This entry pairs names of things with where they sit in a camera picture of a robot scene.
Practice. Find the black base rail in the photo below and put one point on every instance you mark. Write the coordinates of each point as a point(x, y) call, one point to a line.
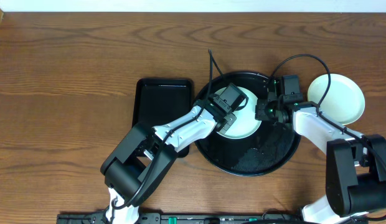
point(157, 218)

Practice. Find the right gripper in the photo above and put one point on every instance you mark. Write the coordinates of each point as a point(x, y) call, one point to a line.
point(262, 116)

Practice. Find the rectangular black tray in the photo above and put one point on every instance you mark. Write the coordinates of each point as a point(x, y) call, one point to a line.
point(161, 100)

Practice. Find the light green plate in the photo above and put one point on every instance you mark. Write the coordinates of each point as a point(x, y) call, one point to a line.
point(344, 102)
point(242, 123)

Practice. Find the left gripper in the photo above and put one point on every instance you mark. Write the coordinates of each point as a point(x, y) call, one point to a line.
point(226, 121)

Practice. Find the round black tray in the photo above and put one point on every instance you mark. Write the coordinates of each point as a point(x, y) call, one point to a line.
point(263, 150)

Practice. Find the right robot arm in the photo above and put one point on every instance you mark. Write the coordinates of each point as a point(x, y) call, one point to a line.
point(355, 163)

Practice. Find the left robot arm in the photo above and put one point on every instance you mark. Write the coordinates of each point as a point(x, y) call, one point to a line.
point(138, 164)

